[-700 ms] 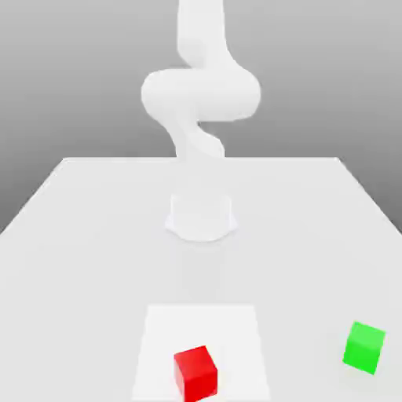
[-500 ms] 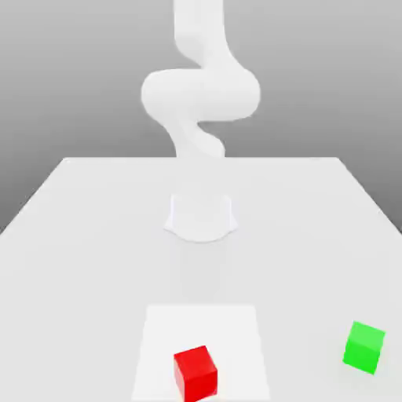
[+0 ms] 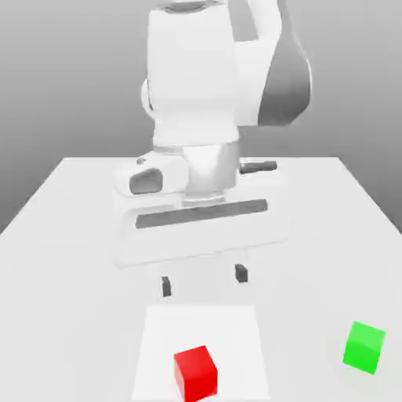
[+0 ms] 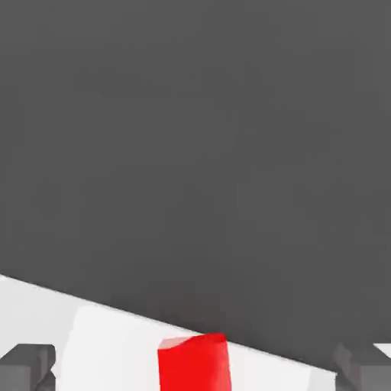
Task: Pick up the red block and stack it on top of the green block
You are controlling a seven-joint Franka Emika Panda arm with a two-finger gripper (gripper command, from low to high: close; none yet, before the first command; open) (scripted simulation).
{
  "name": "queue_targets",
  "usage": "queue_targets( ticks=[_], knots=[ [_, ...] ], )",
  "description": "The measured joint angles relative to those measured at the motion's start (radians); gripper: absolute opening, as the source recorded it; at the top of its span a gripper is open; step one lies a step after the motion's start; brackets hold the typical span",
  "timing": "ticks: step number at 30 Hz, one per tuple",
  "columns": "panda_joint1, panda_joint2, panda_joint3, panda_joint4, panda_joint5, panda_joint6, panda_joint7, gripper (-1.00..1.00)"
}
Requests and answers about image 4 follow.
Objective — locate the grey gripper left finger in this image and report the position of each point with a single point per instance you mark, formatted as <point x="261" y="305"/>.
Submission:
<point x="24" y="368"/>

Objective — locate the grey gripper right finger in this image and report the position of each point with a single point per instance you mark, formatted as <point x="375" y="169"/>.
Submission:
<point x="365" y="371"/>

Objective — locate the small red cube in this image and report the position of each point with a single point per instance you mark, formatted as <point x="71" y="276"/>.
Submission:
<point x="194" y="365"/>

